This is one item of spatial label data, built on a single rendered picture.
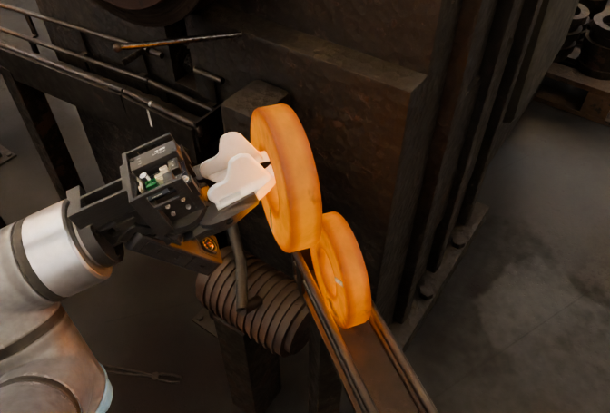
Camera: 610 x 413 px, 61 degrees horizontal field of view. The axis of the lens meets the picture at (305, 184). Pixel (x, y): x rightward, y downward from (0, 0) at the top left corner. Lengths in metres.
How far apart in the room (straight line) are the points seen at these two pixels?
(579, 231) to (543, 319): 0.40
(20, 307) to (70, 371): 0.08
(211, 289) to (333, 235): 0.36
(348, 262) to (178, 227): 0.23
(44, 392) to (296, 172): 0.29
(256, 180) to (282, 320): 0.42
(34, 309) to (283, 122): 0.30
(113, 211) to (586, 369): 1.34
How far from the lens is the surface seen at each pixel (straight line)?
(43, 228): 0.54
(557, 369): 1.58
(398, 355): 0.68
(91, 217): 0.52
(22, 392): 0.54
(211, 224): 0.51
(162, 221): 0.51
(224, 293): 0.94
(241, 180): 0.51
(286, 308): 0.89
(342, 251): 0.65
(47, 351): 0.58
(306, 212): 0.49
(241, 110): 0.84
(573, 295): 1.74
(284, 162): 0.48
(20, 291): 0.55
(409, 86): 0.77
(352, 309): 0.67
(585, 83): 2.38
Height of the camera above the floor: 1.29
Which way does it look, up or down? 44 degrees down
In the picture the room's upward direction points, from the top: straight up
